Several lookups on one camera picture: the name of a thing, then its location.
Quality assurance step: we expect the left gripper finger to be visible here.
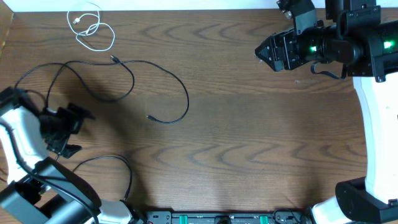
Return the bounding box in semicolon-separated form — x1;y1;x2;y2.
67;103;95;120
59;144;82;159

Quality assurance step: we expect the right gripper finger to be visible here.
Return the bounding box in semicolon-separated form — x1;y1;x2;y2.
254;35;275;62
259;57;284;72

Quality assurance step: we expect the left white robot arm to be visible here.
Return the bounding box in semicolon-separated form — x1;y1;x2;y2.
1;86;147;223

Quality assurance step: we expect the cardboard panel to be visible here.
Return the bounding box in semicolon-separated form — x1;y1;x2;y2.
0;0;14;55

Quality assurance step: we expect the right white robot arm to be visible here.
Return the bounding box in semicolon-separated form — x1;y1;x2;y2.
254;0;397;223

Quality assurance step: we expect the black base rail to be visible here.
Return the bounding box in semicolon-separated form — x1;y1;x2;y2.
142;208;313;224

